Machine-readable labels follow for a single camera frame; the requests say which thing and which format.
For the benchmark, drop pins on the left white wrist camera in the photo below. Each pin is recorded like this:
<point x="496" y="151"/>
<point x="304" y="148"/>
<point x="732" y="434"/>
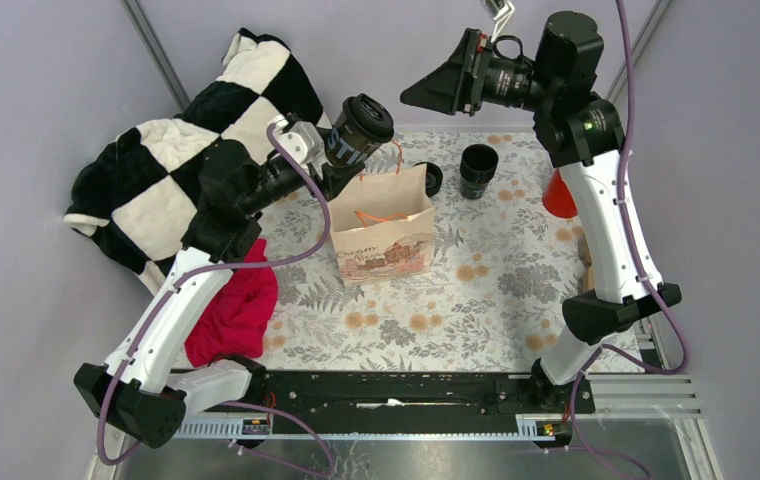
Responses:
<point x="295" y="138"/>

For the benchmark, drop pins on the peach paper bag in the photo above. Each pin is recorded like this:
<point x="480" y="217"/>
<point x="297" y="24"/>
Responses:
<point x="383" y="225"/>

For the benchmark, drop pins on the black cup lid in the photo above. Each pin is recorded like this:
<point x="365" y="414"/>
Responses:
<point x="368" y="119"/>

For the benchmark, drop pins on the brown cardboard cup carrier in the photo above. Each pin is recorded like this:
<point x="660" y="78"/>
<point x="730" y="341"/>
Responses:
<point x="588" y="277"/>

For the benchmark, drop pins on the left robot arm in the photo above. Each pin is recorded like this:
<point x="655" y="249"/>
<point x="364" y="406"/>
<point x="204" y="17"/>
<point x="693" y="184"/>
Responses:
<point x="135" y="390"/>

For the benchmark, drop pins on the red cloth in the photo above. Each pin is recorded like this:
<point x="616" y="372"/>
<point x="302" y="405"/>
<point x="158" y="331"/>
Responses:
<point x="236" y="319"/>

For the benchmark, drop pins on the black coffee cup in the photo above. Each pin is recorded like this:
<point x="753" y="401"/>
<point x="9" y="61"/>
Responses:
<point x="346" y="143"/>

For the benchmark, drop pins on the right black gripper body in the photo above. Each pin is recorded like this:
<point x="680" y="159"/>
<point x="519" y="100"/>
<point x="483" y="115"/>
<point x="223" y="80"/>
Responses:
<point x="501" y="81"/>

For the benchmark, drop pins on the red cup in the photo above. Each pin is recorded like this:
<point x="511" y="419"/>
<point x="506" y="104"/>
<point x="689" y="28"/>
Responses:
<point x="557" y="199"/>

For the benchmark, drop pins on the stack of black cups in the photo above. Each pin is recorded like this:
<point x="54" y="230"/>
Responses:
<point x="477" y="168"/>

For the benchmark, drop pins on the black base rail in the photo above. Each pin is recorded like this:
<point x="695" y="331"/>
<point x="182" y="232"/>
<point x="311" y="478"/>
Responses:
<point x="412" y="403"/>

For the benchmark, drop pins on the black white checkered blanket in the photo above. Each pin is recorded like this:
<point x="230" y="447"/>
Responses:
<point x="136" y="199"/>

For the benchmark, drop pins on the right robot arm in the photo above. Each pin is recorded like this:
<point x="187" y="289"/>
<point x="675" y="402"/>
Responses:
<point x="588" y="148"/>

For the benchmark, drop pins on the stack of black lids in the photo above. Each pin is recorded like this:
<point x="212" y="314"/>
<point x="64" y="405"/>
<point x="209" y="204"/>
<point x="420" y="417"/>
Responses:
<point x="433" y="179"/>

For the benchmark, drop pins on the floral tablecloth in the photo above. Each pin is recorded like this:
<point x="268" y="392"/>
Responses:
<point x="491" y="300"/>

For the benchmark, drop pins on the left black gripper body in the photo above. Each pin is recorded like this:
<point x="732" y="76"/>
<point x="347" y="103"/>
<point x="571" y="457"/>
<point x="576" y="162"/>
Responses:
<point x="325" y="185"/>

